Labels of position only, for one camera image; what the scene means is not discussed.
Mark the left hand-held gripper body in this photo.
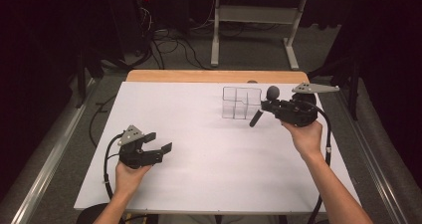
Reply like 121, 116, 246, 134
117, 124, 165, 169

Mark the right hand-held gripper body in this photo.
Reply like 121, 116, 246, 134
275, 82, 341, 128

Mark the black makeup brush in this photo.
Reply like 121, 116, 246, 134
249, 85, 282, 128

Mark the clear acrylic organizer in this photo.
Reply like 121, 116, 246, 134
221, 86, 263, 120

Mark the person's left hand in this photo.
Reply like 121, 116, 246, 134
113, 160, 153, 198

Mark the person's right hand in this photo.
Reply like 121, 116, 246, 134
282, 118, 323, 160

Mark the black metal stand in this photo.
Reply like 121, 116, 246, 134
76, 46, 90, 110
347, 56, 362, 121

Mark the black round stool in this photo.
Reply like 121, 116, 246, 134
76, 202, 112, 224

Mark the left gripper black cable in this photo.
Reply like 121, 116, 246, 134
103, 133, 124, 200

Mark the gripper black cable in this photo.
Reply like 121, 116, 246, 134
103, 133, 124, 200
306, 99, 333, 224

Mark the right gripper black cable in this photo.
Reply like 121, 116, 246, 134
306, 99, 333, 224

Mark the black floor cable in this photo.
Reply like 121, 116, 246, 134
88, 94, 117, 148

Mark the metal floor rail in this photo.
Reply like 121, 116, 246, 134
9, 78, 98, 224
334, 84, 412, 224

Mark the grey metal desk frame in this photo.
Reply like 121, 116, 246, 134
210, 0, 308, 71

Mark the bundle of floor cables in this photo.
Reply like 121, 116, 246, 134
133, 6, 213, 71

